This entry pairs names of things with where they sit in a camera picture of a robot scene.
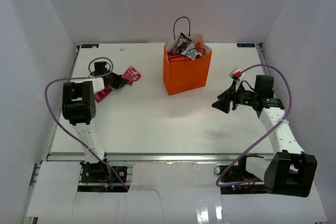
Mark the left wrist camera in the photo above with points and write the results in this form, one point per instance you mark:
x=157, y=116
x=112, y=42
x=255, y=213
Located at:
x=100, y=68

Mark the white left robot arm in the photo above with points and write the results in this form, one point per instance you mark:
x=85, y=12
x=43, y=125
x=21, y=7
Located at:
x=79, y=108

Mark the brown M&M's candy packet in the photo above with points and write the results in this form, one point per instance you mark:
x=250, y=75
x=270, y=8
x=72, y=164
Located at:
x=183, y=40

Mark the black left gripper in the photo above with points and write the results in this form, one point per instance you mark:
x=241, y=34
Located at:
x=120, y=81

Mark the small pink snack packet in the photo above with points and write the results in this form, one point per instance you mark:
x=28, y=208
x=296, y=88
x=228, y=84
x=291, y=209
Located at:
x=131, y=75

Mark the orange paper bag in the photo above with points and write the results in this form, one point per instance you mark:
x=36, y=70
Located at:
x=184, y=76

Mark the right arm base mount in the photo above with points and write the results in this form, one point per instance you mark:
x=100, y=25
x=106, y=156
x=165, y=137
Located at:
x=238, y=173

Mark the large pink Himalaya snack bag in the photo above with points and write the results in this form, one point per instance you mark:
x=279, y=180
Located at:
x=99, y=96

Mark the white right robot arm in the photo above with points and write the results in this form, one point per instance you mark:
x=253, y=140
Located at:
x=291, y=171

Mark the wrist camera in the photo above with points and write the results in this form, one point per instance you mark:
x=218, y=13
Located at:
x=238, y=76
x=100, y=68

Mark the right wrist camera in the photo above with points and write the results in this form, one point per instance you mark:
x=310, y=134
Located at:
x=238, y=76

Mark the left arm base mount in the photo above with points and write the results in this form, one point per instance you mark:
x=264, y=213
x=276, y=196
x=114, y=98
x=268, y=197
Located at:
x=98, y=178

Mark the orange and cream chips bag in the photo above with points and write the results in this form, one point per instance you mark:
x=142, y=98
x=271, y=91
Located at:
x=178, y=58

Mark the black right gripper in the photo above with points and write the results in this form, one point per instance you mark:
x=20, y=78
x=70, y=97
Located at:
x=226, y=98

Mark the silver snack packet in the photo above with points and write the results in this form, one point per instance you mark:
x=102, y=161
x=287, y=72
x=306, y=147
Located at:
x=191, y=52

